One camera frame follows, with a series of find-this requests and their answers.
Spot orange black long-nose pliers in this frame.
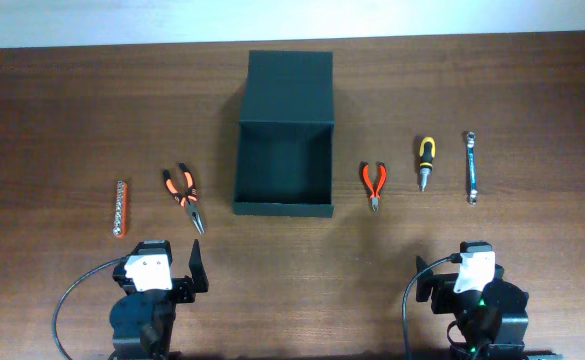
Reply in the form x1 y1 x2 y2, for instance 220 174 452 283
162 163 205 235

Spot red small cutting pliers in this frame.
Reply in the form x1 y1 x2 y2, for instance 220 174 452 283
360 162 387 212

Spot yellow black stubby screwdriver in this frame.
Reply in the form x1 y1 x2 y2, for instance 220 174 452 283
419 137 436 192

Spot chrome blue ratchet wrench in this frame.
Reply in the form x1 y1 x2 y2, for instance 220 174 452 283
466 132 478 205

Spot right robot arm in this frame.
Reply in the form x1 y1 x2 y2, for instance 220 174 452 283
415 241 529 359

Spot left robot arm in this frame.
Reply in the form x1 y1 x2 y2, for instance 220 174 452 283
109 240 209 360

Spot orange socket bit holder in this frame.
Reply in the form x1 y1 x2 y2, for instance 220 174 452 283
112 180 128 238

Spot black open gift box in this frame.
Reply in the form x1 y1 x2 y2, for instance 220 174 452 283
233 50 335 218

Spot right black cable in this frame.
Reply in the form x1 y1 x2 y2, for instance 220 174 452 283
401 254 463 360

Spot black cable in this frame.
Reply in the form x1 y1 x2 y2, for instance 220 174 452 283
401 254 463 360
52 257 126 360

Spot left black cable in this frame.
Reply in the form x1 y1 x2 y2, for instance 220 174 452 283
52 257 126 360

